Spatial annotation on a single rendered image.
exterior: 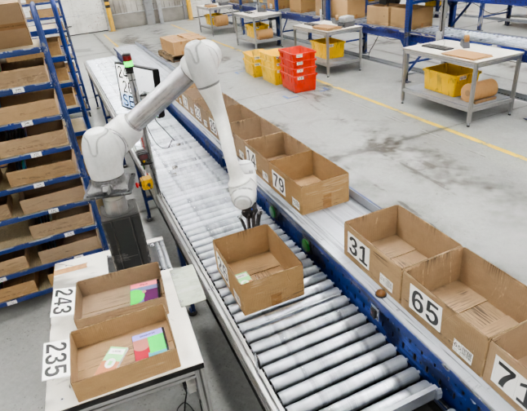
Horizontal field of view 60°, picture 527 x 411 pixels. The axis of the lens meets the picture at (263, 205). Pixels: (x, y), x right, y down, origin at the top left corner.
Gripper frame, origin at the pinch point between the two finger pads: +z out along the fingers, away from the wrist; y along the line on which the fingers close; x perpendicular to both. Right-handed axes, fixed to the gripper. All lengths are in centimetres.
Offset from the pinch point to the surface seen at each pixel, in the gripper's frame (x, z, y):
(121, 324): 26, 5, 71
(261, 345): 59, 11, 22
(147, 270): -5, 4, 54
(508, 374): 126, -13, -29
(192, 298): 18.6, 10.2, 39.1
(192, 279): 4.7, 10.2, 34.7
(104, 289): -7, 9, 75
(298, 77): -483, 59, -276
